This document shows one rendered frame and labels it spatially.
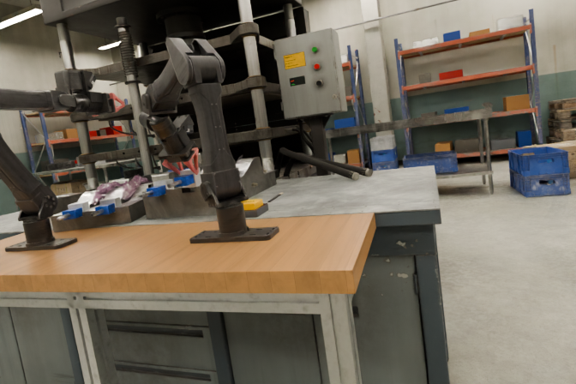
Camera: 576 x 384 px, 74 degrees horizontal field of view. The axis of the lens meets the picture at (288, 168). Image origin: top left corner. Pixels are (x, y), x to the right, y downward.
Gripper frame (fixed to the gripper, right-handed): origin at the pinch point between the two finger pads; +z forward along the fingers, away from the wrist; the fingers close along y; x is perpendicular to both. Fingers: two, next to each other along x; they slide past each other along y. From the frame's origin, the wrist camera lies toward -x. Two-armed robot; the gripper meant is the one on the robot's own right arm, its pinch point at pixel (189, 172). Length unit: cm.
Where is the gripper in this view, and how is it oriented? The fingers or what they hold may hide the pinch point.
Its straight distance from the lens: 121.3
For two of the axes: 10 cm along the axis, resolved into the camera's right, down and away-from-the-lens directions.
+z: 2.8, 7.7, 5.7
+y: -9.3, 0.8, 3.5
